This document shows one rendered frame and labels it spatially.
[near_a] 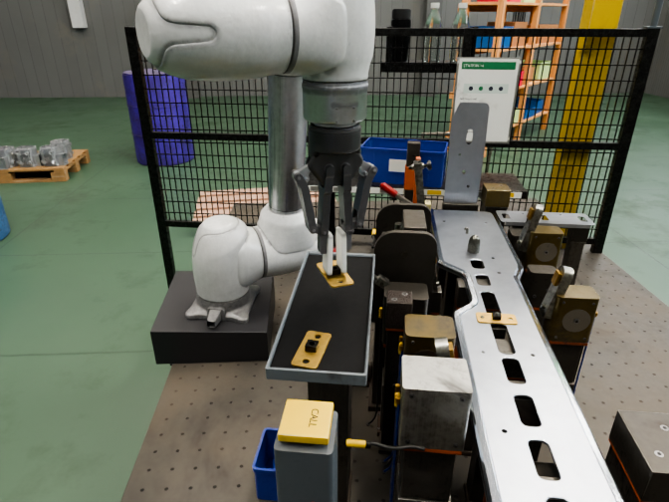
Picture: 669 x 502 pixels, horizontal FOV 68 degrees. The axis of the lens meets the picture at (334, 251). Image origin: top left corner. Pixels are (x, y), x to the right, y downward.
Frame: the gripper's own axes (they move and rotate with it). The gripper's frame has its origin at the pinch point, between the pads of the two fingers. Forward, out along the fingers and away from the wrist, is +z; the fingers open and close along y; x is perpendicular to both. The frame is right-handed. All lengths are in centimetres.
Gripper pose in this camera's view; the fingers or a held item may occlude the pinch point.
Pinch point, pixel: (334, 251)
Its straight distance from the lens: 78.8
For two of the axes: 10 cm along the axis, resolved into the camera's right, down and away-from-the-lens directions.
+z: 0.0, 9.0, 4.4
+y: 9.4, -1.4, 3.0
